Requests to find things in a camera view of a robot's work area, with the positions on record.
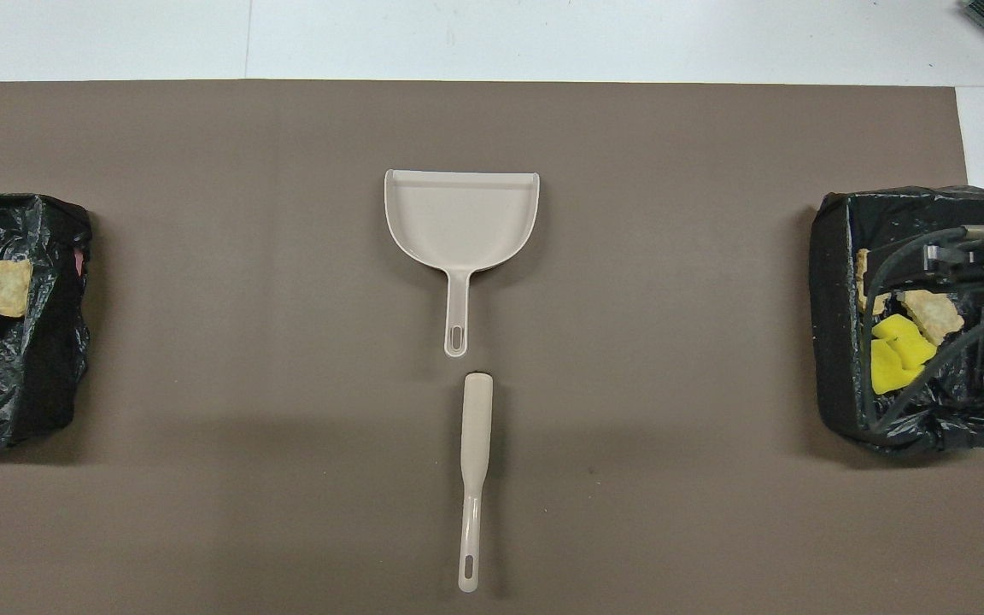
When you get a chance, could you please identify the striped orange croissant piece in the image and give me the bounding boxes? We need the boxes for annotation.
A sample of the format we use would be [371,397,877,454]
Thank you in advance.
[854,249,889,316]

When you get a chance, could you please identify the beige plastic dustpan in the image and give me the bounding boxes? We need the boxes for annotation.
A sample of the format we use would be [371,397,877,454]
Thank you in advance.
[384,168,541,358]

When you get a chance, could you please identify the pale round bread piece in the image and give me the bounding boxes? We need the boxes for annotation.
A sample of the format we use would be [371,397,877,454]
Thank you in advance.
[0,259,33,319]

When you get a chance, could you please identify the brown paper table mat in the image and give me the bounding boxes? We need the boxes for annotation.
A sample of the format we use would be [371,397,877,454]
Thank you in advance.
[0,79,984,615]

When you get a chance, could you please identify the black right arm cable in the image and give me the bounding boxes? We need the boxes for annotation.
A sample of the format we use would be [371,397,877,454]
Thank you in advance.
[859,226,984,428]

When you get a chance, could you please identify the yellow sponge piece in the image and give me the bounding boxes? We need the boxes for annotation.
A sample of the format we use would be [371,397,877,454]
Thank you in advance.
[870,338,928,396]
[871,313,939,370]

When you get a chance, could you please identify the bin lined with black bag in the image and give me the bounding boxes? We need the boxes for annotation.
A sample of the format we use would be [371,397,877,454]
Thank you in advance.
[0,193,93,452]
[808,185,984,454]

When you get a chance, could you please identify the beige handled black bristle brush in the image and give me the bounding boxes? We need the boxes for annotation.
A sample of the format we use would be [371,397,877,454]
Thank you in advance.
[457,372,495,594]

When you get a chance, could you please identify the pale greenish bread chunk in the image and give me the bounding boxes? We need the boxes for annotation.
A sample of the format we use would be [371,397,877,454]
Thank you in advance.
[899,289,966,346]

